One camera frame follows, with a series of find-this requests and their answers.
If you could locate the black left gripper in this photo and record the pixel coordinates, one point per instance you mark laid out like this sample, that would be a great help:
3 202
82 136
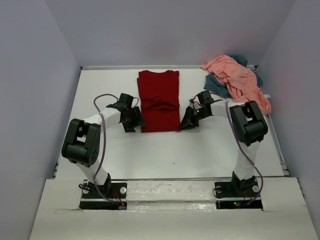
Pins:
137 120

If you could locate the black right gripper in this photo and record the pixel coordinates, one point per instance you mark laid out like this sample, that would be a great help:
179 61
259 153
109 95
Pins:
188 122

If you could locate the red t shirt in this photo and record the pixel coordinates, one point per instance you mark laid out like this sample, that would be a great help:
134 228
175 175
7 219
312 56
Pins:
159 96

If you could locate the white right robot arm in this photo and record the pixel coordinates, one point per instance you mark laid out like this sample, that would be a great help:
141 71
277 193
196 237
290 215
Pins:
248 127

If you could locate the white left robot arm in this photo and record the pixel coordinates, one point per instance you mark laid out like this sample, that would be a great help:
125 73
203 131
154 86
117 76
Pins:
85 141

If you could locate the teal blue t shirt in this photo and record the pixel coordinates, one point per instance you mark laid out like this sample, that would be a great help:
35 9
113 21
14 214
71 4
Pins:
212 84

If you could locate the pink t shirt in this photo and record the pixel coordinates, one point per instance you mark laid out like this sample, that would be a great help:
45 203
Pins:
240 81

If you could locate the aluminium front table rail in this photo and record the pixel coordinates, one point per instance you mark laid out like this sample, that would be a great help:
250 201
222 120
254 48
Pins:
176 179

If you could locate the aluminium table rail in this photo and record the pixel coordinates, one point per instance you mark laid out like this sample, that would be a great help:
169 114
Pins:
277 146
140 67
176 179

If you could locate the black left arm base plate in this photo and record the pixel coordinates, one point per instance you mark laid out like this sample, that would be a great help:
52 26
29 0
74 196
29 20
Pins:
114 200

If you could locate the aluminium back table rail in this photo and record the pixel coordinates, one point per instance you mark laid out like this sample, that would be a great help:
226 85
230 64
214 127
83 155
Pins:
140 67

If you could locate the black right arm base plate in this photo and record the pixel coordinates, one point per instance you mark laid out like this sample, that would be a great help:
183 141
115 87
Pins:
226 197

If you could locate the aluminium right table rail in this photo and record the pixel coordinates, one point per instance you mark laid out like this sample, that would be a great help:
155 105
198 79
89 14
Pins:
277 146

